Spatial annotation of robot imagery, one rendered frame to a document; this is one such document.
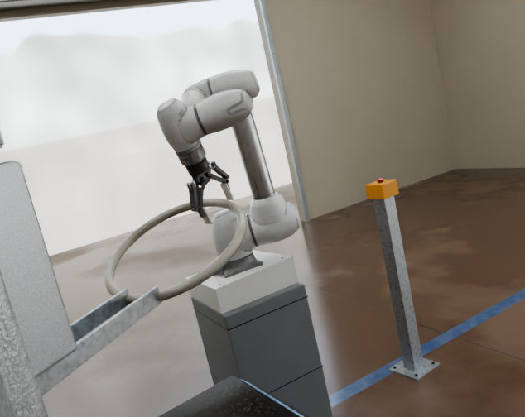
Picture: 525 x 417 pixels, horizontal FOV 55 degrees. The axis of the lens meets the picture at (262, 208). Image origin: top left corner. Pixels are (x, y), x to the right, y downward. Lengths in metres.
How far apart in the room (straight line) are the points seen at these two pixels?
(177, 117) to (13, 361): 1.38
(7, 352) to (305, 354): 2.14
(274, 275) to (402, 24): 6.71
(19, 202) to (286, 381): 1.54
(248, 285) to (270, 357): 0.32
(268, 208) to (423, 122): 6.58
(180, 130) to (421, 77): 7.26
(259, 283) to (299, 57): 5.34
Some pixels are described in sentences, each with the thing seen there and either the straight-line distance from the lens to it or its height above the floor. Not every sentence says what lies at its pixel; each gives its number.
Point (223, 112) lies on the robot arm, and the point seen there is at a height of 1.58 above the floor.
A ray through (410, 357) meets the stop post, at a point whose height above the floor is 0.09.
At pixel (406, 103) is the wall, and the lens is 8.34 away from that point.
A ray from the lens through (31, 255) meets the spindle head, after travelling 1.10.
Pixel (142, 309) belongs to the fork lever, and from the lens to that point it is 1.41.
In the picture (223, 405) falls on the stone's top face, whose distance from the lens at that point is 1.40.
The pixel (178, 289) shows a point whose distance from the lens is 1.43.
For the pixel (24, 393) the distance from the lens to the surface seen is 0.24.
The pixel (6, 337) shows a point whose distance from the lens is 0.23.
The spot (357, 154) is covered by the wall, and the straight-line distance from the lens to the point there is 7.64.
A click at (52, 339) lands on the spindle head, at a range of 1.13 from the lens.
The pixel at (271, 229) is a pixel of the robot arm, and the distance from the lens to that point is 2.17.
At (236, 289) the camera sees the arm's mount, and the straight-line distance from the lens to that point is 2.13.
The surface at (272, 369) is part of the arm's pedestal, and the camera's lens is 2.26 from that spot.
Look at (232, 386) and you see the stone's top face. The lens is 1.47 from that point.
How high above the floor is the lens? 1.55
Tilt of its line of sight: 10 degrees down
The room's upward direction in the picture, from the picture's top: 13 degrees counter-clockwise
